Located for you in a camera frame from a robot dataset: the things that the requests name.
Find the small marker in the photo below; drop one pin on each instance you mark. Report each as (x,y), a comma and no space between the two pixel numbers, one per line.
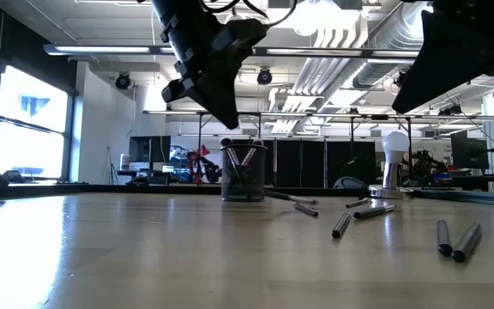
(306,210)

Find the white canister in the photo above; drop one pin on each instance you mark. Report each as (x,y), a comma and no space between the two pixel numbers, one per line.
(124,162)

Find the silver ventilation duct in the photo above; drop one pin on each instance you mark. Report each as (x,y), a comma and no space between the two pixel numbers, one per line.
(384,43)

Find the white bulb lamp silver base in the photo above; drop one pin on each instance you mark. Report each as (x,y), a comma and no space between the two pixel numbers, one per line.
(395,146)

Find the red and black robot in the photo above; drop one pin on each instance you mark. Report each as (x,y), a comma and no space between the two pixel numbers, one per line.
(204,163)

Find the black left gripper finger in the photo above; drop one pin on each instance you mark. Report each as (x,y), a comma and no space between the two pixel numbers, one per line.
(225,98)
(180,92)

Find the black background workstation frame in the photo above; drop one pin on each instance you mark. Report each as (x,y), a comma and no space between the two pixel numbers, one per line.
(272,113)

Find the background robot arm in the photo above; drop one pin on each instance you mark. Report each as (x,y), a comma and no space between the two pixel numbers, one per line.
(427,163)

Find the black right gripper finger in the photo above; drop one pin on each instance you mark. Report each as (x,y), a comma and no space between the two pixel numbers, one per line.
(444,56)

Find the black ceiling camera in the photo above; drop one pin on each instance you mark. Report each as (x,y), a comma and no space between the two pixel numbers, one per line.
(450,110)
(123,80)
(264,77)

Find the small dark pen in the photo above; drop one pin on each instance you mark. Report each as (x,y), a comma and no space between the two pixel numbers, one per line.
(294,198)

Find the black mesh brush cup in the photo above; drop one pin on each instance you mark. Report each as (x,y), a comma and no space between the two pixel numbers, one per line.
(243,184)

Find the black partition panel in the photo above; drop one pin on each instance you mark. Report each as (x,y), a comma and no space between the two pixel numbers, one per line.
(298,163)

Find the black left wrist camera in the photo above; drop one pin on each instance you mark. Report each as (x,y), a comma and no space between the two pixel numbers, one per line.
(240,40)

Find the dark marker pair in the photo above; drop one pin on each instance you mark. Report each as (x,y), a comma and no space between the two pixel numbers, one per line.
(443,238)

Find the grey marker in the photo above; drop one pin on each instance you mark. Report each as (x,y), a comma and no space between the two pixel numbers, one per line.
(373,212)

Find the black computer monitor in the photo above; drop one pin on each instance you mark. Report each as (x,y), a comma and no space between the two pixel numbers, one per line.
(148,149)
(470,152)

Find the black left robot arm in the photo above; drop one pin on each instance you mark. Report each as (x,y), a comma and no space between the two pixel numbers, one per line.
(174,17)

